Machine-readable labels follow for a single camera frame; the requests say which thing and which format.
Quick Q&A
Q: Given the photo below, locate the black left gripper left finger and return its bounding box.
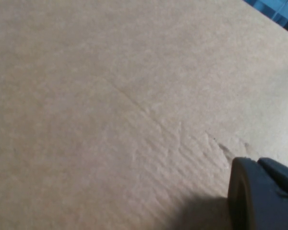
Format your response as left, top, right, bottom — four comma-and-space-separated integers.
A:
227, 157, 288, 230

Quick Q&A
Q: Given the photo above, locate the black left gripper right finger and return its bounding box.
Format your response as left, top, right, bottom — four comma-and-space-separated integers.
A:
257, 157, 288, 204

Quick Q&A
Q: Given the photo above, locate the cardboard drawer with window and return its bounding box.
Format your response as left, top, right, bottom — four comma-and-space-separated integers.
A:
0, 0, 288, 230

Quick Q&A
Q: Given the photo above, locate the blue plastic crate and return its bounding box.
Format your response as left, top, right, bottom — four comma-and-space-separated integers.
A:
243, 0, 288, 38

